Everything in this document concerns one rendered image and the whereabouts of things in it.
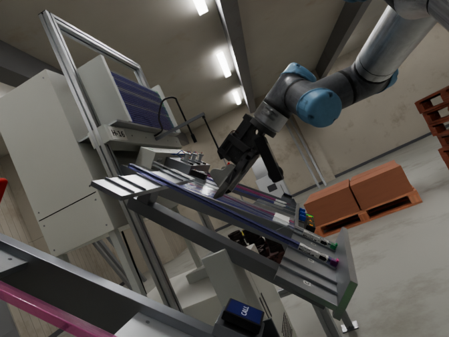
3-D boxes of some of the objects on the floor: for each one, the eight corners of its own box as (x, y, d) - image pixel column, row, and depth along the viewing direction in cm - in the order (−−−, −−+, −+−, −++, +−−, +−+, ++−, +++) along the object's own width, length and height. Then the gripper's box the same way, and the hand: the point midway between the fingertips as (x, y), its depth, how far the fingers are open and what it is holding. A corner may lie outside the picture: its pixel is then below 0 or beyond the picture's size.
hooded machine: (272, 215, 798) (248, 164, 808) (296, 204, 791) (271, 153, 801) (272, 219, 725) (246, 162, 735) (298, 208, 717) (271, 150, 727)
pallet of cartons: (409, 188, 429) (393, 158, 432) (431, 198, 342) (411, 160, 345) (317, 225, 465) (304, 196, 468) (316, 243, 377) (299, 207, 381)
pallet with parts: (226, 291, 353) (209, 252, 356) (236, 261, 476) (223, 233, 479) (300, 259, 345) (282, 220, 348) (290, 237, 468) (277, 208, 471)
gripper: (254, 115, 86) (209, 178, 91) (240, 109, 73) (189, 183, 78) (280, 134, 85) (233, 198, 90) (271, 132, 72) (216, 206, 77)
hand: (224, 194), depth 83 cm, fingers open, 7 cm apart
